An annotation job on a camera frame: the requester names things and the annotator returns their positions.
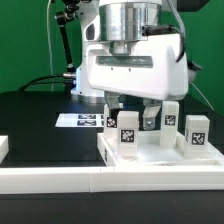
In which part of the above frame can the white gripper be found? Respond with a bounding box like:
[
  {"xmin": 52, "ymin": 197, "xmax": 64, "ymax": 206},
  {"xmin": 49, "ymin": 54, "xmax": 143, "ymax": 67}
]
[{"xmin": 87, "ymin": 34, "xmax": 188, "ymax": 130}]

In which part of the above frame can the white square table top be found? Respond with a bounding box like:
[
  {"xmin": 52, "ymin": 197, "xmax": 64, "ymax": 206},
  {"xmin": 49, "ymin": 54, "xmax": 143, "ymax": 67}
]
[{"xmin": 97, "ymin": 131, "xmax": 224, "ymax": 166}]

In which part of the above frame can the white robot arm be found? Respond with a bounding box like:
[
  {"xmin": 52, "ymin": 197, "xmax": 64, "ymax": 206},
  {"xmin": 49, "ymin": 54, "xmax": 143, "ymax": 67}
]
[{"xmin": 74, "ymin": 0, "xmax": 210, "ymax": 130}]

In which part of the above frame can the apriltag base marker sheet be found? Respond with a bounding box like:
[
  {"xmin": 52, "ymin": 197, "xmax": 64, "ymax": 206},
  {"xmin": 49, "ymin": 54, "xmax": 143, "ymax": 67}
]
[{"xmin": 55, "ymin": 113, "xmax": 104, "ymax": 128}]

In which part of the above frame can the white front fence bar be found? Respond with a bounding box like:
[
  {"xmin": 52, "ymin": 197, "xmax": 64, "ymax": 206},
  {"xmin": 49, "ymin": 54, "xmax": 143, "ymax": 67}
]
[{"xmin": 0, "ymin": 166, "xmax": 224, "ymax": 194}]

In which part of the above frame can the white left fence piece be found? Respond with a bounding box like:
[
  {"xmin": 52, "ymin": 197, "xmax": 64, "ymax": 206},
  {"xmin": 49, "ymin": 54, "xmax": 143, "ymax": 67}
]
[{"xmin": 0, "ymin": 136, "xmax": 9, "ymax": 164}]

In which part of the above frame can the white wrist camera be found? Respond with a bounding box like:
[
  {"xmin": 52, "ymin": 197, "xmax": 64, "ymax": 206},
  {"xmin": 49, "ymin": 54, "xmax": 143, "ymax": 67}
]
[{"xmin": 187, "ymin": 60, "xmax": 202, "ymax": 83}]

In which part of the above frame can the black cable bundle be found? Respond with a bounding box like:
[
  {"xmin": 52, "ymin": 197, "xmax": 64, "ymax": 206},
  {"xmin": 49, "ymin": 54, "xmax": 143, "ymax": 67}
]
[{"xmin": 18, "ymin": 73, "xmax": 73, "ymax": 93}]

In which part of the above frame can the white thin cable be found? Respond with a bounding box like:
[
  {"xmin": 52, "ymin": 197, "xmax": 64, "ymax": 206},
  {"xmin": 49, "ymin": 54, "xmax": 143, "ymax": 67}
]
[{"xmin": 46, "ymin": 0, "xmax": 55, "ymax": 92}]

